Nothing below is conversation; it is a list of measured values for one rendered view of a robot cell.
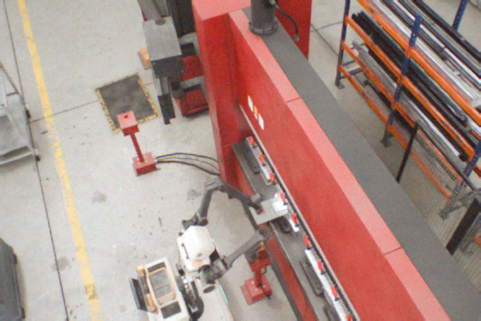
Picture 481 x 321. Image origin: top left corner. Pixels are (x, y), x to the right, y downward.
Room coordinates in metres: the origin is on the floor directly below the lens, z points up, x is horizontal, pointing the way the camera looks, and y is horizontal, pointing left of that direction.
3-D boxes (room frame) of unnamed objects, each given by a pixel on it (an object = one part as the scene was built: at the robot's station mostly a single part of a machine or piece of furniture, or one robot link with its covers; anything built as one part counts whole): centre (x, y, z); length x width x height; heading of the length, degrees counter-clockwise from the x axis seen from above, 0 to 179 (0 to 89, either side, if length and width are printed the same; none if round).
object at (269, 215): (2.03, -0.13, 1.00); 0.26 x 0.18 x 0.01; 108
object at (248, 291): (1.77, 0.02, 0.06); 0.25 x 0.20 x 0.12; 109
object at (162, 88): (3.05, 0.68, 1.42); 0.45 x 0.12 x 0.36; 11
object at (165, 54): (3.12, 0.60, 1.53); 0.51 x 0.25 x 0.85; 11
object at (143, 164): (3.34, 1.17, 0.41); 0.25 x 0.20 x 0.83; 108
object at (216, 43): (3.06, -0.13, 1.15); 0.85 x 0.25 x 2.30; 108
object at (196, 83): (3.23, 0.40, 1.17); 0.40 x 0.24 x 0.07; 18
